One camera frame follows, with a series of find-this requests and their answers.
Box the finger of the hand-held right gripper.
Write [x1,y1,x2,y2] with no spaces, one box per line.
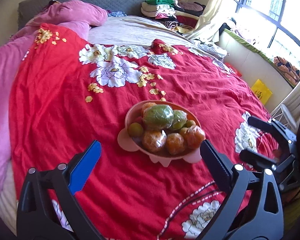
[248,116,297,143]
[240,150,278,172]

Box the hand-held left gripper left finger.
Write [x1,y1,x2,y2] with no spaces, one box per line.
[16,140,108,240]

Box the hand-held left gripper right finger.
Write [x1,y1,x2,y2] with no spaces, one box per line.
[200,139,284,240]

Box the plastic-wrapped orange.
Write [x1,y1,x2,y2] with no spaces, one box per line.
[181,126,206,149]
[141,102,157,112]
[142,129,167,153]
[165,133,186,155]

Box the pink plastic bowl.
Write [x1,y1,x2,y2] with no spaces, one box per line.
[117,101,207,168]

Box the small green citrus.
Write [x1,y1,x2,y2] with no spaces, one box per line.
[170,110,188,131]

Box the large green citrus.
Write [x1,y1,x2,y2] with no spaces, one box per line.
[142,105,174,130]

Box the yellow bag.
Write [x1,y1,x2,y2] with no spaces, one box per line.
[251,79,273,103]

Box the patterned orange cushion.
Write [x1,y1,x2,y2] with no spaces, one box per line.
[274,56,300,87]

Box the red box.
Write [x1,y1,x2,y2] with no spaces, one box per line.
[225,62,242,77]

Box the window ledge with green trim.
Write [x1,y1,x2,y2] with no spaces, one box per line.
[219,29,300,110]

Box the red floral blanket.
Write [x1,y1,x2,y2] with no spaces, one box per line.
[9,22,288,240]

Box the white fleece blanket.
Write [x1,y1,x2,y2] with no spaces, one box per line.
[0,180,18,230]

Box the white crumpled cloth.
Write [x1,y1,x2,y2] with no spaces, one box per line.
[190,39,228,60]

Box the black garment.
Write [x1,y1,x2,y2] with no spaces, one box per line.
[219,22,237,34]

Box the window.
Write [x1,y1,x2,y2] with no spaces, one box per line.
[234,0,300,80]

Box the pink plush blanket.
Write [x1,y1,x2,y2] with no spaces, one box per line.
[0,21,90,198]

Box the cream curtain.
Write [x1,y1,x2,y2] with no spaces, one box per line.
[185,0,245,43]

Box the pile of folded clothes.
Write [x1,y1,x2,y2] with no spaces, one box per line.
[141,0,207,33]

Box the pink plush pillow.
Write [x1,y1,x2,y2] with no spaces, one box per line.
[26,0,108,28]

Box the white wire rack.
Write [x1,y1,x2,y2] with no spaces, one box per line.
[270,104,299,130]

